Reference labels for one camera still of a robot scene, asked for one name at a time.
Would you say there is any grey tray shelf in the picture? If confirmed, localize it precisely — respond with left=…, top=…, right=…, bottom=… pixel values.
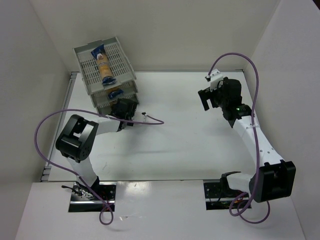
left=73, top=36, right=139, bottom=115

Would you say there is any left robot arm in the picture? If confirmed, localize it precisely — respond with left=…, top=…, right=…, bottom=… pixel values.
left=55, top=98, right=138, bottom=199

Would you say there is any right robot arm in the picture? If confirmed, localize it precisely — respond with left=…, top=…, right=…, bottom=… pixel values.
left=198, top=76, right=296, bottom=203

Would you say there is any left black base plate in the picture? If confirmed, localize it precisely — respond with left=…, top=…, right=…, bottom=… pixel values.
left=68, top=182, right=117, bottom=213

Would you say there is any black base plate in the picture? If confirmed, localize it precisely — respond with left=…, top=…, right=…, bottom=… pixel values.
left=68, top=182, right=117, bottom=213
left=203, top=180, right=242, bottom=211

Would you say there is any aluminium rail left edge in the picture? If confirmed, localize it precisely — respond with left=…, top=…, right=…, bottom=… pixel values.
left=40, top=71, right=79, bottom=182

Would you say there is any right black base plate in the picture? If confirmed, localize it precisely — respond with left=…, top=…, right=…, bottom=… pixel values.
left=203, top=180, right=242, bottom=211

